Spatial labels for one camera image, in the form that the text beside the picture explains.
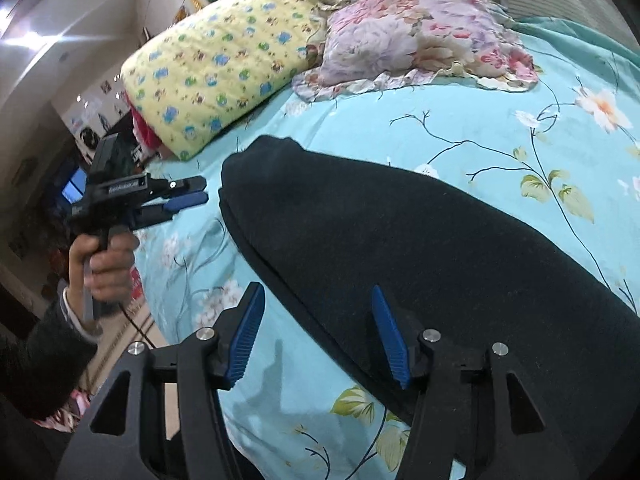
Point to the pink floral ruffled pillow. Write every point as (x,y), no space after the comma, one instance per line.
(410,40)

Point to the red cloth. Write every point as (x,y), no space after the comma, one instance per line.
(145,132)

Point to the person's left forearm dark sleeve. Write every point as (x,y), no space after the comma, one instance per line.
(40,360)

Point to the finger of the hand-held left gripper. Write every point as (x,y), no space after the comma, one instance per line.
(187,201)
(180,185)

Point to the black pants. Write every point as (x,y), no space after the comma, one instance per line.
(400,240)

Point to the yellow cartoon print pillow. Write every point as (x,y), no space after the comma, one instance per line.
(220,60)

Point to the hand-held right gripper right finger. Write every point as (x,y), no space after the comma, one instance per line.
(392,345)

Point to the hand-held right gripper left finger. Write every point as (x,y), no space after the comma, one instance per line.
(247,340)

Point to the teal floral bed sheet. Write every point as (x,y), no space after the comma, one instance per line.
(500,130)

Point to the lit screen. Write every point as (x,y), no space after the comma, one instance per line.
(75,187)

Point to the person's left hand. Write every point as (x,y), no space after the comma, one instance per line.
(112,265)

